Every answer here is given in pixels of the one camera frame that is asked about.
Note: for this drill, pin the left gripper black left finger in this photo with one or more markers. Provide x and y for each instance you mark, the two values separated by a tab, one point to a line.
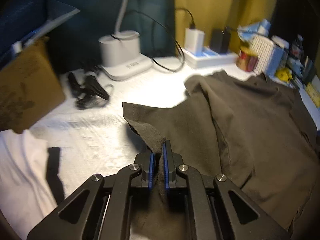
100	208

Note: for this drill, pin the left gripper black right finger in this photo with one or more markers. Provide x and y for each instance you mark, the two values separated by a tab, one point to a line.
214	207

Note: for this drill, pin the dark brown t-shirt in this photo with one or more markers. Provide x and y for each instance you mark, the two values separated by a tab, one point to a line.
256	132

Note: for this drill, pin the white garment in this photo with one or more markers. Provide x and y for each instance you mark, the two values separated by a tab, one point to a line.
26	197

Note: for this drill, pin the brown cardboard box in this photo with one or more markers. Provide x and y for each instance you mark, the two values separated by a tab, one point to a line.
29	88

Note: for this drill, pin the red round tin can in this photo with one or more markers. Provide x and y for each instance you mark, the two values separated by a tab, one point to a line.
247	59

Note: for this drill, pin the yellow snack bag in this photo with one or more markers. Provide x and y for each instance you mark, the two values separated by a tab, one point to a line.
284	74

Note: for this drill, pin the white power strip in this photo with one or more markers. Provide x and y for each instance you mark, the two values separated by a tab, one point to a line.
209	58

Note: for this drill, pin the white desk lamp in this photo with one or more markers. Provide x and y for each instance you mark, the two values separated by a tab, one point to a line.
120	51

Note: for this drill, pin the black power adapter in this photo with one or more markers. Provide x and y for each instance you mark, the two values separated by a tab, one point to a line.
219	41

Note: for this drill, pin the white perforated plastic basket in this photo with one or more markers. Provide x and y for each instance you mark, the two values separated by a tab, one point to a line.
269	55

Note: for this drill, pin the white usb charger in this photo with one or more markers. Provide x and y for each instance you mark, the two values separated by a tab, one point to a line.
193	41

